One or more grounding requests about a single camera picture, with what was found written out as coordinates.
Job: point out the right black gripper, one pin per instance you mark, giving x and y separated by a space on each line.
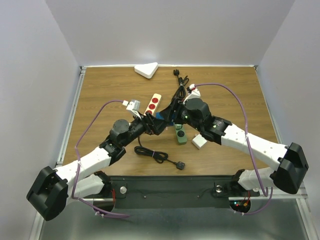
167 113

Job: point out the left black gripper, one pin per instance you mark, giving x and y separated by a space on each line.
151 124

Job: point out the blue socket adapter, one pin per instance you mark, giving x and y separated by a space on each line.
158 116

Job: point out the white square charger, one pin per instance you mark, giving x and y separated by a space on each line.
199 141

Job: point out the white red power strip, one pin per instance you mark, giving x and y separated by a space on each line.
153 104

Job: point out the green power strip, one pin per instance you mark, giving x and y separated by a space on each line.
180 134

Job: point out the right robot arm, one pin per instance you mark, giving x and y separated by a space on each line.
286 164

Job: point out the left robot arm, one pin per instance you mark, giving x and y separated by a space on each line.
54 188

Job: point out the white triangular adapter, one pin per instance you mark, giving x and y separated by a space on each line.
146 70

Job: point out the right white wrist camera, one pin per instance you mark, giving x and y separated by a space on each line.
192 93

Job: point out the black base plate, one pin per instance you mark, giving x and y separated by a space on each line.
170 192

